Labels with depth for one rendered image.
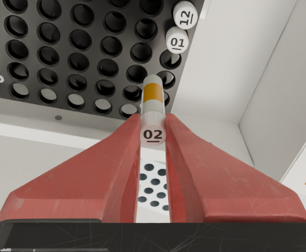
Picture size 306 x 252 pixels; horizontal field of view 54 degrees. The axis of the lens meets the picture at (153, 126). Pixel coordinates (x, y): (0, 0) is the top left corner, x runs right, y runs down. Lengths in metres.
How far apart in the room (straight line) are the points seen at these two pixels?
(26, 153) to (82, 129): 0.22
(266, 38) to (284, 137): 0.08
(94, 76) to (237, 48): 0.12
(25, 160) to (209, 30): 0.31
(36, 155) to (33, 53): 0.26
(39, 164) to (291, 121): 0.34
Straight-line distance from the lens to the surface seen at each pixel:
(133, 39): 0.18
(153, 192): 0.41
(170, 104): 0.20
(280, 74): 0.25
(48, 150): 0.43
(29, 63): 0.20
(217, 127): 0.28
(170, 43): 0.17
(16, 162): 0.46
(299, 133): 0.21
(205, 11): 0.23
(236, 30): 0.26
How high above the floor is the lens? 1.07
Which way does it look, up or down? 54 degrees down
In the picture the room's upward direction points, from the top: 180 degrees clockwise
